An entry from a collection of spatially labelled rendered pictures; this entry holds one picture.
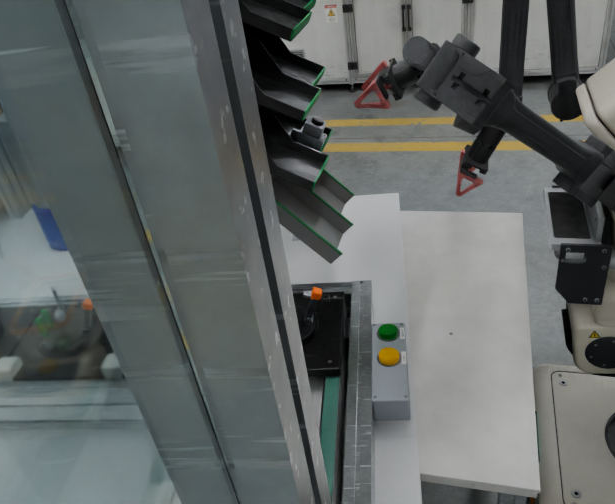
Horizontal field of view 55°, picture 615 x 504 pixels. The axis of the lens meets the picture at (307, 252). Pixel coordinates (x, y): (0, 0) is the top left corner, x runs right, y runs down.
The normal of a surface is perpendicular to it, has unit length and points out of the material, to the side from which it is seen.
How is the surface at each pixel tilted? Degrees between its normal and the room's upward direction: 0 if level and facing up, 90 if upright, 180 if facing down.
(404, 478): 0
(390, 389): 0
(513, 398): 0
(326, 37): 90
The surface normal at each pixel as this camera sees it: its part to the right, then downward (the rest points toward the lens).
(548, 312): -0.13, -0.82
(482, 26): -0.25, 0.57
